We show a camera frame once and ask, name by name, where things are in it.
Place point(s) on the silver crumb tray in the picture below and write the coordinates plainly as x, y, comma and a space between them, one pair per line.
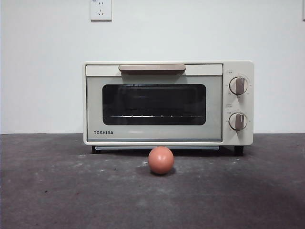
157, 148

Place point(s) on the cream brown oven knob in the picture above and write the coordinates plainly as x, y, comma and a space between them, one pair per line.
237, 121
238, 86

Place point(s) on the cream Toshiba toaster oven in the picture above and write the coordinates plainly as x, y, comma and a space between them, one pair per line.
238, 69

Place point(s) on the white wall socket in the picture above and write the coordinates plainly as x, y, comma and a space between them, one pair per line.
101, 10

